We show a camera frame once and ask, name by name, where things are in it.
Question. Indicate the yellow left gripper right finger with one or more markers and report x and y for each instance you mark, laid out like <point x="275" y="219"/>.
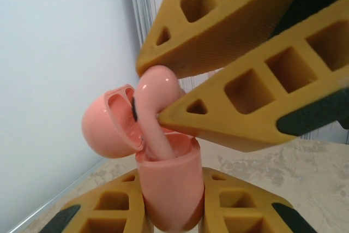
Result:
<point x="263" y="214"/>

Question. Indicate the aluminium frame post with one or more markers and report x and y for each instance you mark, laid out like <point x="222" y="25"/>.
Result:
<point x="139" y="3"/>

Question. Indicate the pink earbud charging case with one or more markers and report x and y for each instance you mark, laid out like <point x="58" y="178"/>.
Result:
<point x="171" y="189"/>

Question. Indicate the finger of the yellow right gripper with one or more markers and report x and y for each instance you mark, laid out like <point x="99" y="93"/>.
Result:
<point x="231" y="25"/>
<point x="218" y="126"/>

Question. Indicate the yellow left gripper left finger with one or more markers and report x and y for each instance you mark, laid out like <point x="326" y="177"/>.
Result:
<point x="111" y="203"/>

